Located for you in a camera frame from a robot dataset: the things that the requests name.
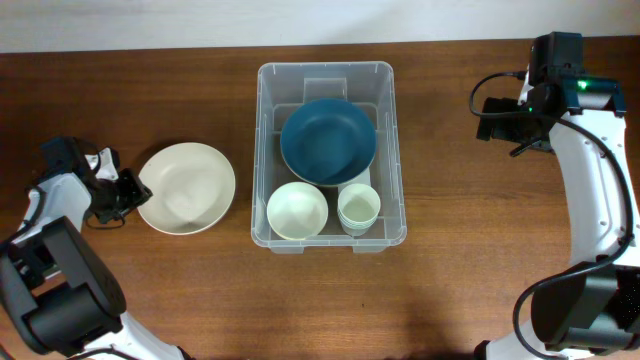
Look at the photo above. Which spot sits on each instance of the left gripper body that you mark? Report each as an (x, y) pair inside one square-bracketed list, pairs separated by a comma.
[(125, 194)]

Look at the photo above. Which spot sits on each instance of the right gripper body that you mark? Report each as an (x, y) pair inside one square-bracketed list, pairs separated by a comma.
[(520, 129)]

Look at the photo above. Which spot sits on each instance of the beige plate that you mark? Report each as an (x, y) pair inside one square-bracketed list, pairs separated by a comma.
[(328, 172), (193, 186)]

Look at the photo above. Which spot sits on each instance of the white bowl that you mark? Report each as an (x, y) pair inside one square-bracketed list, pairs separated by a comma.
[(297, 211)]

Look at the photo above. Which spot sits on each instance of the dark blue plate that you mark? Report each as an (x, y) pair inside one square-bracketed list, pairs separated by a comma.
[(328, 127)]

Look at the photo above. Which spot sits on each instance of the white cup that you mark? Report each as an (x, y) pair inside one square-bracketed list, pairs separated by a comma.
[(359, 204)]

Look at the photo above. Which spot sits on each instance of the grey cup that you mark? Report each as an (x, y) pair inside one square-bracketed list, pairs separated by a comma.
[(357, 233)]

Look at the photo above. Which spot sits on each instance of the mint green cup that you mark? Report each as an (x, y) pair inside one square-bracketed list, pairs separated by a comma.
[(353, 227)]

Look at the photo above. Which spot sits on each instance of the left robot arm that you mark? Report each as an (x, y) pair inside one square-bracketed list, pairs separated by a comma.
[(57, 292)]

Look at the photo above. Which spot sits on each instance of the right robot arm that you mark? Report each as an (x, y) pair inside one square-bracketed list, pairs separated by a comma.
[(591, 308)]

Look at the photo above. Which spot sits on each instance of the clear plastic storage bin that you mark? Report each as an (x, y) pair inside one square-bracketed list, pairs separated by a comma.
[(284, 87)]

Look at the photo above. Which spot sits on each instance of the white label in bin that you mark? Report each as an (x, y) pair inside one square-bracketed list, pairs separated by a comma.
[(363, 178)]

